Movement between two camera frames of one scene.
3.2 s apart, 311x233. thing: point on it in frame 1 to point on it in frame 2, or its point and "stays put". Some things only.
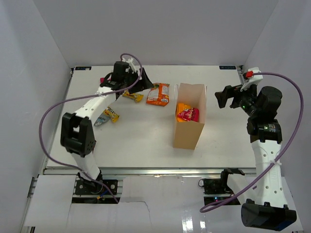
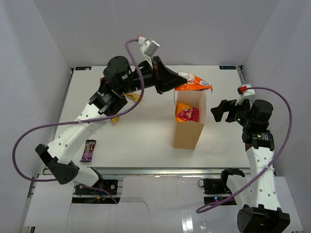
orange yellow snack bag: [181, 107] stays put
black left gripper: [145, 84] to [164, 79]
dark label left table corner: [83, 68] stays put
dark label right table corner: [227, 67] stays put
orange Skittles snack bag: [159, 94] to [194, 83]
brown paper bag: [186, 134] stays put
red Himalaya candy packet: [191, 114] stays put
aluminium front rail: [149, 171] stays put
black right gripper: [230, 91] to [225, 106]
